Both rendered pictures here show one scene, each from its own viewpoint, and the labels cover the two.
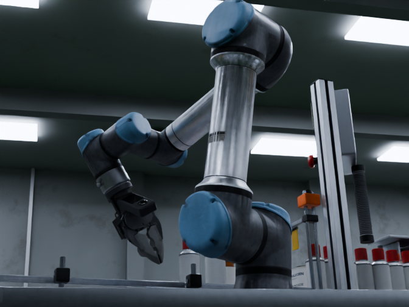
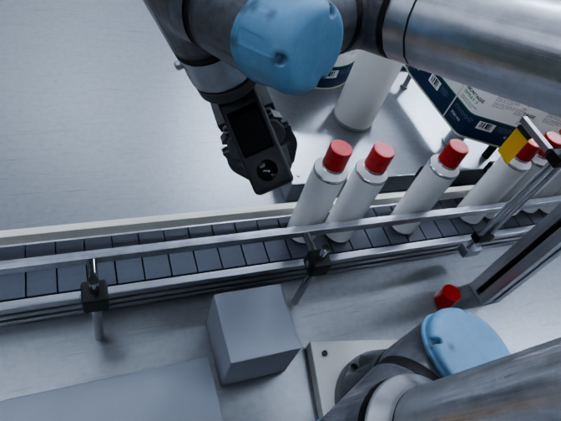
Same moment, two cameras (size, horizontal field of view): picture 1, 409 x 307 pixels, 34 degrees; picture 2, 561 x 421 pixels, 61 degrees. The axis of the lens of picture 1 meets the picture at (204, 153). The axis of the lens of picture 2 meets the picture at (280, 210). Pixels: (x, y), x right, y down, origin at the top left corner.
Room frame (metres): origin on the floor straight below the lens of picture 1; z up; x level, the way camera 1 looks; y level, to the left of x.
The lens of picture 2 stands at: (1.12, 0.19, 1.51)
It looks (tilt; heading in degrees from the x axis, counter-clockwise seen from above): 50 degrees down; 349
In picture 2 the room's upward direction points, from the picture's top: 22 degrees clockwise
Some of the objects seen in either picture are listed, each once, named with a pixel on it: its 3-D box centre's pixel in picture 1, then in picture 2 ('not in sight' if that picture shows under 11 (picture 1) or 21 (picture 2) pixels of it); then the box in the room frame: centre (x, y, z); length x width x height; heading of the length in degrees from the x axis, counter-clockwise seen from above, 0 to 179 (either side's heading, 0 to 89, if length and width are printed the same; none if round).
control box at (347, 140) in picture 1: (333, 134); not in sight; (1.69, -0.36, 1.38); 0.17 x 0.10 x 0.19; 169
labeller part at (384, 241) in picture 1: (396, 241); not in sight; (1.99, -0.58, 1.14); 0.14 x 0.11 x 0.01; 113
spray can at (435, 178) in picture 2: not in sight; (427, 189); (1.69, -0.14, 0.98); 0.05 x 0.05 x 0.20
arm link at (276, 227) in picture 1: (261, 239); (443, 371); (1.36, -0.11, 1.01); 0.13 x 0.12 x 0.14; 138
